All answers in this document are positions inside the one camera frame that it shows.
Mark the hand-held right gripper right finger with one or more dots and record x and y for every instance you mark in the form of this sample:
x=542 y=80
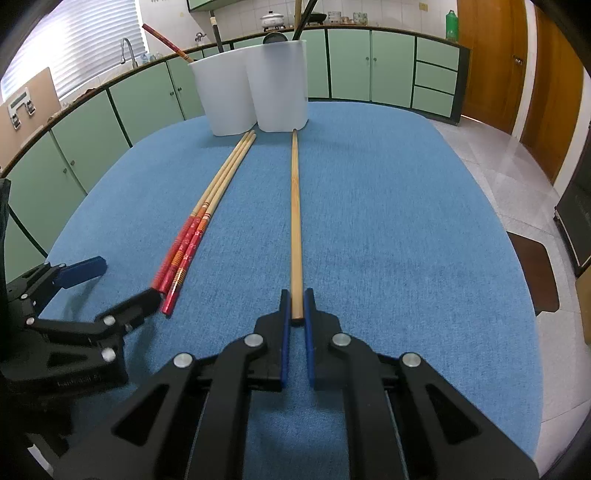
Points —
x=310 y=350

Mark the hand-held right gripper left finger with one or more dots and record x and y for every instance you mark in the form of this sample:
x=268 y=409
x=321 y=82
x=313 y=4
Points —
x=285 y=350

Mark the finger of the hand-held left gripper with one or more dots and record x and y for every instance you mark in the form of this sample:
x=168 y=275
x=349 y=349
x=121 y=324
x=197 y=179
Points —
x=134 y=307
x=78 y=272

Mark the plain wooden chopstick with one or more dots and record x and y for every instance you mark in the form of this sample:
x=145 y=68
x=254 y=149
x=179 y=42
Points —
x=296 y=207
x=298 y=14

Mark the white twin utensil holder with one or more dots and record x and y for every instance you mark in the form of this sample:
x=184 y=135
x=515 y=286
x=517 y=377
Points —
x=277 y=87

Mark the black-tipped chopstick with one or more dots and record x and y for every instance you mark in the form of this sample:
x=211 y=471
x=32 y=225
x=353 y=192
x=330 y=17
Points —
x=305 y=16
x=216 y=34

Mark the black plastic spoon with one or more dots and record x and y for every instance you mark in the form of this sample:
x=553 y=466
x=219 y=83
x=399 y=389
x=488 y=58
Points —
x=274 y=38

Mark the blue table mat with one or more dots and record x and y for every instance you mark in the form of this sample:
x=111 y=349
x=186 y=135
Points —
x=392 y=230

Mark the white device on board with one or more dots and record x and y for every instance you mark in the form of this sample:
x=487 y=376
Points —
x=21 y=104

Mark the wooden board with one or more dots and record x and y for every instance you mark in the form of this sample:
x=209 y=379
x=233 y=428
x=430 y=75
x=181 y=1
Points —
x=44 y=90

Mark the clear plastic container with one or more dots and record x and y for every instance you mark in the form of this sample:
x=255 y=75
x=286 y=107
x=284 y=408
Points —
x=151 y=57

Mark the chrome kitchen faucet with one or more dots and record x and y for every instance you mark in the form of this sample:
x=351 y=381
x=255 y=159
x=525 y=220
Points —
x=124 y=46

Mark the white window blind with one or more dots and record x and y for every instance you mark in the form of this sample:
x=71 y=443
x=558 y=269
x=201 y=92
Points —
x=69 y=41

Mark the brown stool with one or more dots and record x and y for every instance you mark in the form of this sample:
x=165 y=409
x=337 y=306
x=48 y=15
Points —
x=535 y=272

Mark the green base cabinets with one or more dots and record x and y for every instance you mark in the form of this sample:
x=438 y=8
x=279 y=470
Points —
x=351 y=60

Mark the black glass-front cabinet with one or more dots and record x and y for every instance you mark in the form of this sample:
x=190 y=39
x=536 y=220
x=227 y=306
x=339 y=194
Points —
x=577 y=217

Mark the white cooking pot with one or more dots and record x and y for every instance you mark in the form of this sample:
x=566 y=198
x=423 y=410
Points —
x=271 y=21

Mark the black wok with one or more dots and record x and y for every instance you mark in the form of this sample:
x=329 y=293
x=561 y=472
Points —
x=318 y=18

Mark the glass jar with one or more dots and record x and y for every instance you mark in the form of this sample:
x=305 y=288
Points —
x=360 y=18

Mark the plain wooden door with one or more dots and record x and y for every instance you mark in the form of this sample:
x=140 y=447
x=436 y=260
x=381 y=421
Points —
x=549 y=106

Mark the green bottle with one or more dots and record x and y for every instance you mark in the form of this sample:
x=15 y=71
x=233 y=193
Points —
x=452 y=27

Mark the green wall cabinets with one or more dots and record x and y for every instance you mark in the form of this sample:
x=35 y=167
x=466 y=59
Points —
x=203 y=3

